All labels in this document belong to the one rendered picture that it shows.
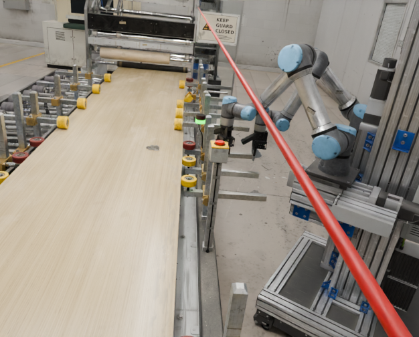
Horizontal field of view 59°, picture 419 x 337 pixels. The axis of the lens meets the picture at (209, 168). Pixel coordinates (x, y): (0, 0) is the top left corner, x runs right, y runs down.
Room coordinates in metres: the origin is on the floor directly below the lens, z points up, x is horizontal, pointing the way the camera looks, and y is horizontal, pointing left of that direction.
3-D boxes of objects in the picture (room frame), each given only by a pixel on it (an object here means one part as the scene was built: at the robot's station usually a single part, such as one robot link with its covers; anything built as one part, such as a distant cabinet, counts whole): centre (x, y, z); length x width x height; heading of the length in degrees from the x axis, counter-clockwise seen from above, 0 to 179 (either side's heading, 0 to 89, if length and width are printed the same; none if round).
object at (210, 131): (1.90, 0.02, 0.89); 0.03 x 0.03 x 0.48; 5
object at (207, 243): (1.39, -0.03, 0.93); 0.05 x 0.04 x 0.45; 5
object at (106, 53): (4.44, 0.80, 1.05); 1.43 x 0.12 x 0.12; 95
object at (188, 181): (1.68, 0.10, 0.85); 0.08 x 0.08 x 0.11
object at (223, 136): (1.93, -0.07, 1.07); 0.09 x 0.08 x 0.12; 25
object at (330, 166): (1.68, -0.61, 1.09); 0.15 x 0.15 x 0.10
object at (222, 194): (1.70, -0.10, 0.82); 0.43 x 0.03 x 0.04; 95
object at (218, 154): (1.39, -0.03, 1.18); 0.07 x 0.07 x 0.08; 5
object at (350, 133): (1.68, -0.61, 1.21); 0.13 x 0.12 x 0.14; 142
